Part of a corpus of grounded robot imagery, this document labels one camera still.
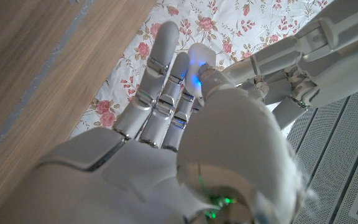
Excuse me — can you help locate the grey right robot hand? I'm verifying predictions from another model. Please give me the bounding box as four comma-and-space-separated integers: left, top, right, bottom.
0, 21, 306, 224

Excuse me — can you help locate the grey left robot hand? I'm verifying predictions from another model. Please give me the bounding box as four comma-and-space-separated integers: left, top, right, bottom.
222, 0, 358, 130

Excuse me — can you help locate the white AirPods case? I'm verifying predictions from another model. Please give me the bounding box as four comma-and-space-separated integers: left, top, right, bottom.
185, 42, 217, 99

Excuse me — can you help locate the floral backdrop cloth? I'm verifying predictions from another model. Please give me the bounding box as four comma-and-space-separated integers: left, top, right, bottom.
70, 0, 335, 139

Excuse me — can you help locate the grey perforated panel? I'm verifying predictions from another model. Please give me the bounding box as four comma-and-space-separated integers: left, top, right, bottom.
286, 82, 358, 224

